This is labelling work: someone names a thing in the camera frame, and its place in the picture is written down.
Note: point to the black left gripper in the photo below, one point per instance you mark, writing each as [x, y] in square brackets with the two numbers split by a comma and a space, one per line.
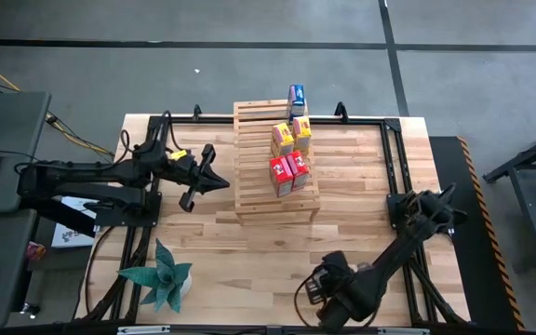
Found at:
[186, 170]

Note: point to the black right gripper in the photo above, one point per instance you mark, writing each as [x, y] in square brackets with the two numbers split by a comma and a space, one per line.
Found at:
[335, 274]

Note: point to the red cereal box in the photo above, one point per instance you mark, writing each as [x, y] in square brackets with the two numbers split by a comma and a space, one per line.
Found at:
[281, 177]
[298, 168]

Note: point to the yellow cereal box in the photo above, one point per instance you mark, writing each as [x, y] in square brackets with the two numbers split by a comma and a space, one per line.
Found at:
[283, 138]
[302, 134]

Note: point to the blue cereal box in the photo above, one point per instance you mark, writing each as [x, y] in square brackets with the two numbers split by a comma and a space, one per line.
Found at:
[297, 100]

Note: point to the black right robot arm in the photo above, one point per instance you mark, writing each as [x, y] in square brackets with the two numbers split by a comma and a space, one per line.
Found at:
[389, 260]

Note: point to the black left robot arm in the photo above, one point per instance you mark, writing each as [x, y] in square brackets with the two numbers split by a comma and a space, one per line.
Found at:
[91, 174]

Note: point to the wooden slatted shelf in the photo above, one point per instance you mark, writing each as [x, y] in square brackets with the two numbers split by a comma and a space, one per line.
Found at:
[254, 186]

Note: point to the white plant pot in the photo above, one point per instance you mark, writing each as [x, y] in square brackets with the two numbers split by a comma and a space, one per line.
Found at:
[187, 286]

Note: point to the green artificial plant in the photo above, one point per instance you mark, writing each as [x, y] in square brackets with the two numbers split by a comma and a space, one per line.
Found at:
[163, 279]

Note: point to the black mat with hazard stripe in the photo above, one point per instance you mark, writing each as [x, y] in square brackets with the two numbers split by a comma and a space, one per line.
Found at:
[477, 260]

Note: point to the white printed box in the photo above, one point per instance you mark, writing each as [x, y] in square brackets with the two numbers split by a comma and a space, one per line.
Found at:
[70, 235]

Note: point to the small pink packet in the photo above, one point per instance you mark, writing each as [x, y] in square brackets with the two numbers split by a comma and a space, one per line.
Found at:
[35, 251]

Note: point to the grey metal stand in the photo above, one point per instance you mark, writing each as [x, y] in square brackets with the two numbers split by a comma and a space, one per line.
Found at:
[524, 195]

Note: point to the grey desk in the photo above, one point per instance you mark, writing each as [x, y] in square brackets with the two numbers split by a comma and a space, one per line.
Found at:
[3, 260]
[12, 139]

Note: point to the small shiny metal caster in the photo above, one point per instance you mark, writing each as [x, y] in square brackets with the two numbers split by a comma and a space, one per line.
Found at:
[30, 310]

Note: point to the black frame clamp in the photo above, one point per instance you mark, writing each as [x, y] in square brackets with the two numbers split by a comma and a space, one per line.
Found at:
[196, 111]
[341, 111]

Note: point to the silver metal bracket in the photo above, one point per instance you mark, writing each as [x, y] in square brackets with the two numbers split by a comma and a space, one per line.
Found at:
[143, 330]
[403, 331]

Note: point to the black aluminium table frame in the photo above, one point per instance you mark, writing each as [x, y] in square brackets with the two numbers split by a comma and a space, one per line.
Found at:
[365, 122]

